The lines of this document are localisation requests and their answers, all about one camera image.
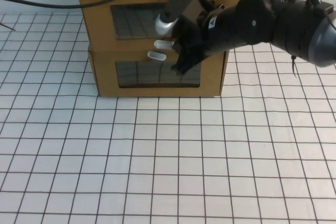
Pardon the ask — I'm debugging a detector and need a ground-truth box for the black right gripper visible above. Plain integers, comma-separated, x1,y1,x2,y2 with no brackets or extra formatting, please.
171,0,226,75

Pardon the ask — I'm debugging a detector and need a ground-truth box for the brown cardboard shoe box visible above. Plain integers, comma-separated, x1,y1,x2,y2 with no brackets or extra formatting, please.
75,0,249,98

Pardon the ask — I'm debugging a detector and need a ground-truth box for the white grid-patterned table cloth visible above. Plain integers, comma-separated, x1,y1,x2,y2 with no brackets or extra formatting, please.
0,13,336,224

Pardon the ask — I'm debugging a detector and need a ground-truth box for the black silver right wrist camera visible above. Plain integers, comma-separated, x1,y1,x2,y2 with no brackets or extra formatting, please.
154,0,202,36

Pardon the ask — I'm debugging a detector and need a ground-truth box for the black cable tie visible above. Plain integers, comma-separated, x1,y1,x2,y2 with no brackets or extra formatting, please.
289,55,299,78

